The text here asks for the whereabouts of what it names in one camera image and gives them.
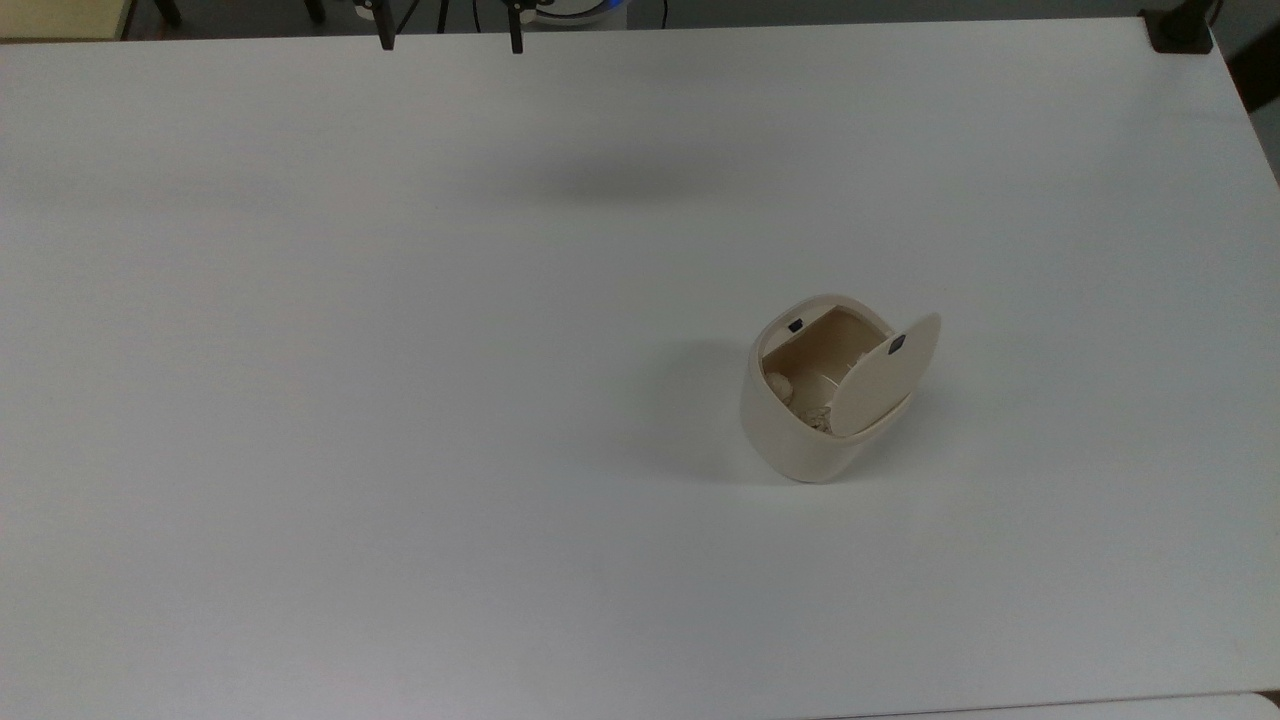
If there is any beige trash bin lid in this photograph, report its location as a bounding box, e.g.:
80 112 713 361
828 312 943 438

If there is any beige plastic trash bin body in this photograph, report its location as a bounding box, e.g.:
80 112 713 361
740 294 916 484

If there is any pale yellow cabinet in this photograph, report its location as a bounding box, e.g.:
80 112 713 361
0 0 137 43

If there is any black table clamp mount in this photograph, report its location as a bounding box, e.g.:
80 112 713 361
1140 0 1217 55

